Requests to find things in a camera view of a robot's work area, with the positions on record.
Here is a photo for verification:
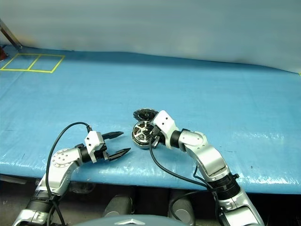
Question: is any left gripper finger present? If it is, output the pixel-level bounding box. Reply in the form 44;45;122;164
108;147;132;161
101;131;124;140

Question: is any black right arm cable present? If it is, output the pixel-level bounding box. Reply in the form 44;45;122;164
149;126;226;226

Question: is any ribbed rim motor disc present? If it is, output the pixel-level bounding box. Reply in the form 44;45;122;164
132;107;159;122

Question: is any grey rounded robot leg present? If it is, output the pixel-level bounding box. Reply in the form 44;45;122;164
167;191;196;226
103;194;134;218

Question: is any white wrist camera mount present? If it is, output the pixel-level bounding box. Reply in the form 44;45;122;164
84;130;105;164
152;110;177;149

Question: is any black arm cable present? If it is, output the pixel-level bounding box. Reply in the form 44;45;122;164
149;126;226;226
45;121;94;226

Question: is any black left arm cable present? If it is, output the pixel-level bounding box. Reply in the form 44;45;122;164
45;121;94;226

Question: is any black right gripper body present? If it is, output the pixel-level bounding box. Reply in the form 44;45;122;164
149;126;166;149

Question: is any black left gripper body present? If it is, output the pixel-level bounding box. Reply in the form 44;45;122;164
95;141;111;162

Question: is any slanted metal bracket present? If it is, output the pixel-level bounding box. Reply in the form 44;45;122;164
0;18;23;50

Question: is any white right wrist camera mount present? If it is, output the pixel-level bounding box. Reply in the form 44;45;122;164
152;110;177;149

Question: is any grey robot torso shell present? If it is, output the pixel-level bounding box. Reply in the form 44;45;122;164
77;213;187;226

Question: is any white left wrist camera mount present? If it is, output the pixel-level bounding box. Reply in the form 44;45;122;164
84;130;105;164

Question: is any blue plastic table cover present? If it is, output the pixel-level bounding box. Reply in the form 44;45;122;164
0;44;301;195

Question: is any yellow tape double square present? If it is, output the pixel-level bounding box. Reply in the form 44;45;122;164
0;53;66;74

